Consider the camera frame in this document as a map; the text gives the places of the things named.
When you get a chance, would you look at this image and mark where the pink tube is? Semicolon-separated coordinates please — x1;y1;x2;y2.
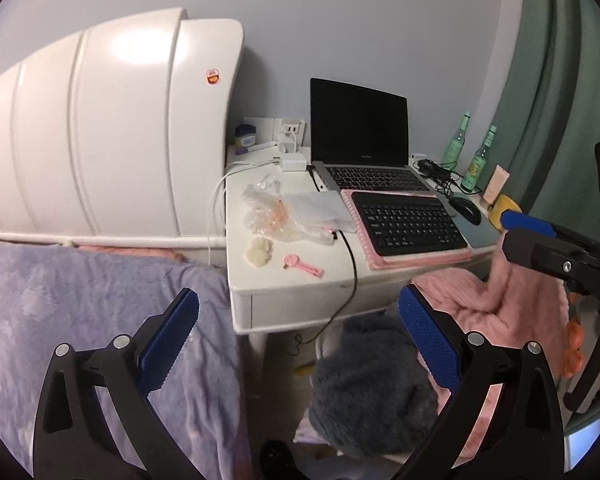
482;165;510;209

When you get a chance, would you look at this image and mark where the white desk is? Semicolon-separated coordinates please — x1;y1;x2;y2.
223;146;512;362

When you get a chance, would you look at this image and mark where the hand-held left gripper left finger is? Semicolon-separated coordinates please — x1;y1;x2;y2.
31;287;202;480

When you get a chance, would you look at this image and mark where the white purple tube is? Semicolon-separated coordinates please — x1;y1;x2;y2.
234;141;277;155

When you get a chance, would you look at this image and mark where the pink hair clip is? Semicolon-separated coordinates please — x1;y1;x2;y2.
283;253;325;279

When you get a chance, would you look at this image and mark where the green glass bottle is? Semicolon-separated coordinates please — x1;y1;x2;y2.
460;124;499;194
442;111;472;171

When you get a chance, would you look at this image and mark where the black keyboard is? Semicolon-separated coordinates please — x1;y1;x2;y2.
352;191;469;257

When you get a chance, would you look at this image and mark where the cream squishy toy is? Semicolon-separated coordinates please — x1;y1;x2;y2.
243;238;274;267

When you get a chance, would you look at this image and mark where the pink spiral notebook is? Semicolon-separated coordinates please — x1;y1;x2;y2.
340;187;489;271

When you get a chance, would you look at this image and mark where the clear plastic bag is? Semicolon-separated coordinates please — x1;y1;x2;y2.
243;173;341;246

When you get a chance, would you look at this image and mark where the white wall outlet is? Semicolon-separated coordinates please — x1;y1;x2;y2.
243;116;307;149

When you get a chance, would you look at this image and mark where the white tissue sheet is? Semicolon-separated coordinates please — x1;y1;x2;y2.
284;191;357;234

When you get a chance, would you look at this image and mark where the black power adapter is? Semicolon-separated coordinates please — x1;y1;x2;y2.
415;158;462;197

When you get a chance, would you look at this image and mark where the black cable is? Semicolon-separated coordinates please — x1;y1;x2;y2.
292;162;359;362

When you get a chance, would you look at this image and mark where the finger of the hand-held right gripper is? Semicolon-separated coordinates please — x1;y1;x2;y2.
501;227;600;307
499;209;600;257

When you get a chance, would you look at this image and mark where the yellow round container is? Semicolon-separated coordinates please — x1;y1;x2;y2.
489;194;524;234

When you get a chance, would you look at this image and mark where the person's right hand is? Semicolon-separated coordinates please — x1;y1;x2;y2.
561;287;587;382

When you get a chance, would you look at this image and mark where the grey fluffy cloth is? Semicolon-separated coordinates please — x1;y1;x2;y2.
307;312;441;459

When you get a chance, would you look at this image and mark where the white bed headboard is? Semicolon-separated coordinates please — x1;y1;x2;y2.
0;7;245;249

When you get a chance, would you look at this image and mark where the silver laptop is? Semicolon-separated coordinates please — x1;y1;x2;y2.
309;77;439;195

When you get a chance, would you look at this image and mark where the grey mouse pad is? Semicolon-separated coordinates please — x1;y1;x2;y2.
447;192;501;250

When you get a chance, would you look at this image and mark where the black shoe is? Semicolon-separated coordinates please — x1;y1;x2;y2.
259;439;307;480

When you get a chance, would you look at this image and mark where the white cable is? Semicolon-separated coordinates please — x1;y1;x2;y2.
207;157;284;267

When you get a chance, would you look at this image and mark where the black mouse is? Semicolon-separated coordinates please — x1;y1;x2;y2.
448;196;483;226

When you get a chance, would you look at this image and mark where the green curtain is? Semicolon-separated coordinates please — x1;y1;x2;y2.
499;0;600;222

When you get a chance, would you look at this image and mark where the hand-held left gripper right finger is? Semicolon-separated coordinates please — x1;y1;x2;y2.
395;284;566;480

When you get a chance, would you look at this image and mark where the purple fleece blanket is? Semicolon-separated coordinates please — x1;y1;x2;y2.
0;236;254;480

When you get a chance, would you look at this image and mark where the pink knit sweater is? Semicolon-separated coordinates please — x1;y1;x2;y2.
409;244;572;442

